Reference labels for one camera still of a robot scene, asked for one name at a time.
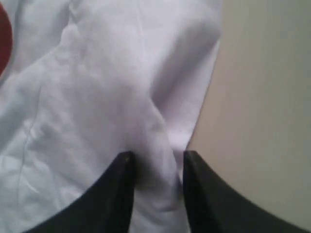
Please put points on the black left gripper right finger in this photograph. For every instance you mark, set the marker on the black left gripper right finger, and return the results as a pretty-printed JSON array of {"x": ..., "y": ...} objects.
[{"x": 213, "y": 206}]

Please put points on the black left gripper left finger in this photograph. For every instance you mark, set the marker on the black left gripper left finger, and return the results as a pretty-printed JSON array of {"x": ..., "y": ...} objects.
[{"x": 106, "y": 207}]

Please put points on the white shirt with red lettering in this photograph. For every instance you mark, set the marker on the white shirt with red lettering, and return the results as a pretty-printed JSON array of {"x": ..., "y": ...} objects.
[{"x": 82, "y": 81}]

